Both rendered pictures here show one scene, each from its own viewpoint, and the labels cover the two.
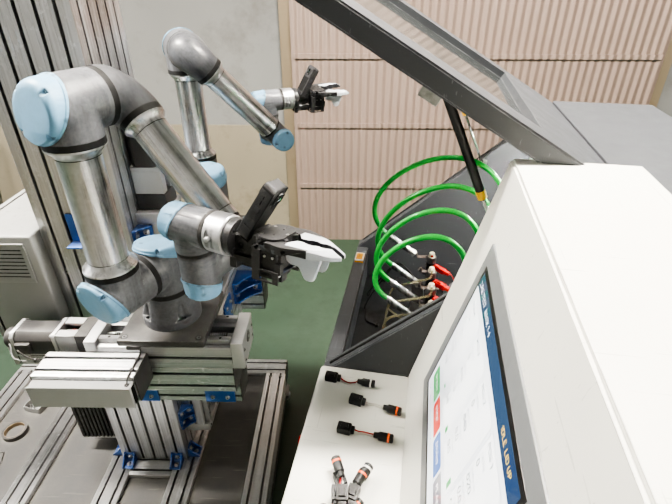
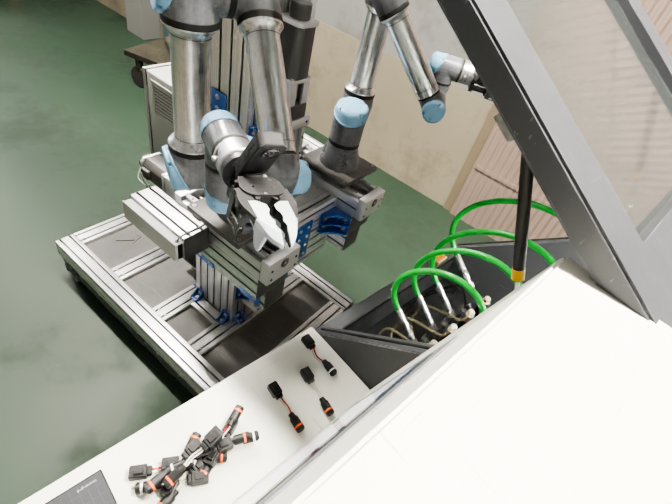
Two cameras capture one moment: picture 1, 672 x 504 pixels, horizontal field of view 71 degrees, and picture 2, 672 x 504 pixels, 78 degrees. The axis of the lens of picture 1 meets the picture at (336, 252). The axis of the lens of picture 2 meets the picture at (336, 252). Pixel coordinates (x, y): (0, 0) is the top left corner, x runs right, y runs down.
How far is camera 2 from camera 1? 0.38 m
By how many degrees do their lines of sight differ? 23
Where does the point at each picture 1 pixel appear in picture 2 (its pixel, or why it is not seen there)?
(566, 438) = not seen: outside the picture
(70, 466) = (166, 272)
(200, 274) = (214, 187)
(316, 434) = (251, 377)
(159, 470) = (210, 315)
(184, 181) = (259, 99)
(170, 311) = not seen: hidden behind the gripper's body
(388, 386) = (345, 384)
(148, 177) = not seen: hidden behind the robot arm
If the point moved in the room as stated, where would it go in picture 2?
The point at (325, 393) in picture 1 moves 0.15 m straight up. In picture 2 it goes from (291, 350) to (300, 312)
